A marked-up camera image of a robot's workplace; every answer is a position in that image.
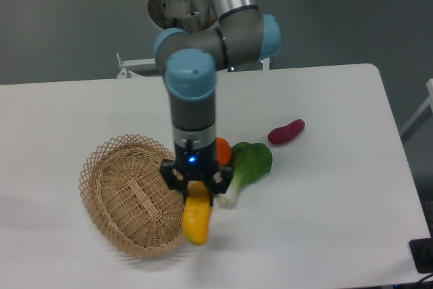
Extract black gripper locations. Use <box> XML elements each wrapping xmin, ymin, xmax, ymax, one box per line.
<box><xmin>160</xmin><ymin>139</ymin><xmax>233</xmax><ymax>206</ymax></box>

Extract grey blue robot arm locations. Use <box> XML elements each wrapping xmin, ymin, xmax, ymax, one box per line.
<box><xmin>153</xmin><ymin>0</ymin><xmax>282</xmax><ymax>203</ymax></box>

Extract woven wicker basket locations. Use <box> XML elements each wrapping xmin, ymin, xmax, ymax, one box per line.
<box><xmin>78</xmin><ymin>134</ymin><xmax>184</xmax><ymax>259</ymax></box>

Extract orange tangerine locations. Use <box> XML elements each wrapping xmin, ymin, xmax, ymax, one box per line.
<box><xmin>216</xmin><ymin>137</ymin><xmax>232</xmax><ymax>165</ymax></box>

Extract green bok choy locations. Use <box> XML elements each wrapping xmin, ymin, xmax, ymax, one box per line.
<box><xmin>218</xmin><ymin>142</ymin><xmax>273</xmax><ymax>209</ymax></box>

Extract purple sweet potato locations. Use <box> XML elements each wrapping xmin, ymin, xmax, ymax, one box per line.
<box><xmin>267</xmin><ymin>119</ymin><xmax>305</xmax><ymax>145</ymax></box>

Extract black device at table edge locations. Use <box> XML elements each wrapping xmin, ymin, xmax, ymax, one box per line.
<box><xmin>409</xmin><ymin>238</ymin><xmax>432</xmax><ymax>273</ymax></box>

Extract white frame at right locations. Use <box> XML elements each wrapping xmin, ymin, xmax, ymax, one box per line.
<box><xmin>399</xmin><ymin>79</ymin><xmax>432</xmax><ymax>143</ymax></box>

